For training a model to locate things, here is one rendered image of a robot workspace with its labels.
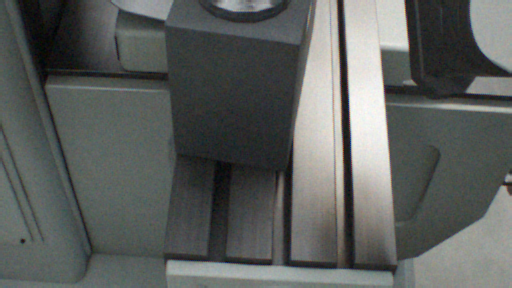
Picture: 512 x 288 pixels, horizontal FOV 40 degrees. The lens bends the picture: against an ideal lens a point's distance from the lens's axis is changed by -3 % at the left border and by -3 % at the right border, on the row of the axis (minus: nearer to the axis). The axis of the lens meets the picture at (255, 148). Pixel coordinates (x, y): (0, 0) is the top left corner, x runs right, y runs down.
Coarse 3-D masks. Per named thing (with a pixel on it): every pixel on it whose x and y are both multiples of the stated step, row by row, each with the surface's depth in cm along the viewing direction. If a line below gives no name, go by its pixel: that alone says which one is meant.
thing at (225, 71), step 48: (192, 0) 63; (240, 0) 62; (288, 0) 63; (192, 48) 63; (240, 48) 62; (288, 48) 61; (192, 96) 68; (240, 96) 67; (288, 96) 66; (192, 144) 74; (240, 144) 73; (288, 144) 72
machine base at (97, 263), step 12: (96, 264) 153; (108, 264) 153; (120, 264) 153; (132, 264) 153; (144, 264) 153; (156, 264) 154; (408, 264) 157; (84, 276) 151; (96, 276) 151; (108, 276) 151; (120, 276) 151; (132, 276) 152; (144, 276) 152; (156, 276) 152; (396, 276) 154; (408, 276) 154
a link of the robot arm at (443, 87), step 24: (408, 0) 60; (432, 0) 53; (408, 24) 61; (432, 24) 53; (432, 48) 58; (456, 48) 51; (432, 72) 59; (456, 72) 56; (480, 72) 51; (432, 96) 62
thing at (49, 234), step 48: (0, 0) 94; (48, 0) 112; (0, 48) 99; (48, 48) 112; (0, 96) 106; (0, 144) 114; (48, 144) 120; (0, 192) 124; (48, 192) 127; (0, 240) 137; (48, 240) 138
